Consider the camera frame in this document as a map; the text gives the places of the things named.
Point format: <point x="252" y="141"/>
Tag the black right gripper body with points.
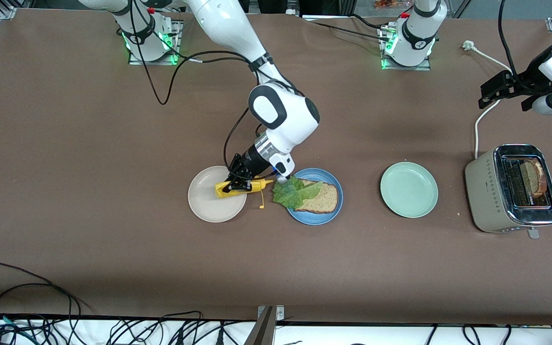
<point x="250" y="163"/>

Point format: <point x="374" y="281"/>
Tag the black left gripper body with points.
<point x="524" y="79"/>

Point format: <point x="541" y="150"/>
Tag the yellow mustard squeeze bottle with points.
<point x="259" y="185"/>

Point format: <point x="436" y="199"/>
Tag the green lettuce leaf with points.
<point x="293" y="194"/>

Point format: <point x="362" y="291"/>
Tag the brown bread slice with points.
<point x="326" y="199"/>
<point x="534" y="178"/>

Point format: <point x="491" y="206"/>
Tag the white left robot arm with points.
<point x="415" y="38"/>

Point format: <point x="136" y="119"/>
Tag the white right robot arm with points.
<point x="228" y="24"/>

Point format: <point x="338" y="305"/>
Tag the beige round plate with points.
<point x="209" y="206"/>

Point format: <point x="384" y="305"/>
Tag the blue round plate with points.
<point x="314" y="219"/>

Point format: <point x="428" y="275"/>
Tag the pale green round plate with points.
<point x="409" y="189"/>

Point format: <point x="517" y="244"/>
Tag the beige chrome toaster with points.
<point x="484" y="191"/>

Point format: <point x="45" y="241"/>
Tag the orange packet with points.
<point x="386" y="5"/>

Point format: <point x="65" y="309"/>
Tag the grey metal strut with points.
<point x="260" y="333"/>

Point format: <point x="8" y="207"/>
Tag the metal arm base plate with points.
<point x="175" y="43"/>
<point x="403" y="68"/>

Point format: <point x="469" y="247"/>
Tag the metal table edge bracket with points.
<point x="280" y="314"/>

